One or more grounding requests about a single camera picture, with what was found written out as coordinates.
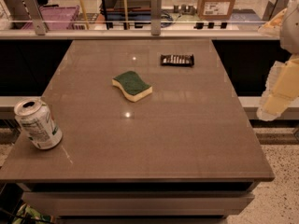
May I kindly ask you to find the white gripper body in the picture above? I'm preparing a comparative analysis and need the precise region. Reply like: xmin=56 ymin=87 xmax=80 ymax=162
xmin=280 ymin=0 xmax=299 ymax=53

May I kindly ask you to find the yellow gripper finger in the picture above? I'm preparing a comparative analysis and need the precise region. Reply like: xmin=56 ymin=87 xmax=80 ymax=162
xmin=256 ymin=55 xmax=299 ymax=121
xmin=258 ymin=8 xmax=286 ymax=37

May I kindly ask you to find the black rxbar chocolate wrapper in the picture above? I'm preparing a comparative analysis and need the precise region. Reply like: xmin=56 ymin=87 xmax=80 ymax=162
xmin=160 ymin=54 xmax=194 ymax=67

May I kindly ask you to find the white green 7up can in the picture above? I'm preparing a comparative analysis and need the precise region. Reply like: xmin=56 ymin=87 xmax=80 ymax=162
xmin=14 ymin=98 xmax=63 ymax=150

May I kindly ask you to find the cardboard box with label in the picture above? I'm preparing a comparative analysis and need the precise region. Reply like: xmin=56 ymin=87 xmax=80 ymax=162
xmin=197 ymin=0 xmax=235 ymax=20

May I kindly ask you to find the green yellow sponge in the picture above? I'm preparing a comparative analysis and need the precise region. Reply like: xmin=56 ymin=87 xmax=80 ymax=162
xmin=112 ymin=71 xmax=152 ymax=103

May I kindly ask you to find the yellow pole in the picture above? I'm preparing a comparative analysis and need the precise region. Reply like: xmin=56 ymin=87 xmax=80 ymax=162
xmin=79 ymin=0 xmax=90 ymax=30

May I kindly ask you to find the purple plastic crate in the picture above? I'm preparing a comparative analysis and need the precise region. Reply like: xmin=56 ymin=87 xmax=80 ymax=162
xmin=21 ymin=5 xmax=80 ymax=31

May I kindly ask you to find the green patterned bag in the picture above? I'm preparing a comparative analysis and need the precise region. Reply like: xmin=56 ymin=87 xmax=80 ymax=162
xmin=11 ymin=203 xmax=55 ymax=224

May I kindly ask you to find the right metal railing post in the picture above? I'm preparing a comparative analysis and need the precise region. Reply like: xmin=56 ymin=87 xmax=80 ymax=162
xmin=262 ymin=0 xmax=298 ymax=22

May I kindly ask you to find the metal railing post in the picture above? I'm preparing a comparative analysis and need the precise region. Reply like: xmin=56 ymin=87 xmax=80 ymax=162
xmin=23 ymin=0 xmax=48 ymax=35
xmin=150 ymin=0 xmax=162 ymax=35
xmin=262 ymin=0 xmax=298 ymax=22

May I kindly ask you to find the middle metal railing post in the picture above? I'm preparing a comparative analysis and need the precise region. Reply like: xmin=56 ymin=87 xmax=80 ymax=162
xmin=150 ymin=0 xmax=162 ymax=35

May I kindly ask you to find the left metal railing post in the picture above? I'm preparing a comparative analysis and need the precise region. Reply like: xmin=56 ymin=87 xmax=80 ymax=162
xmin=23 ymin=0 xmax=48 ymax=35

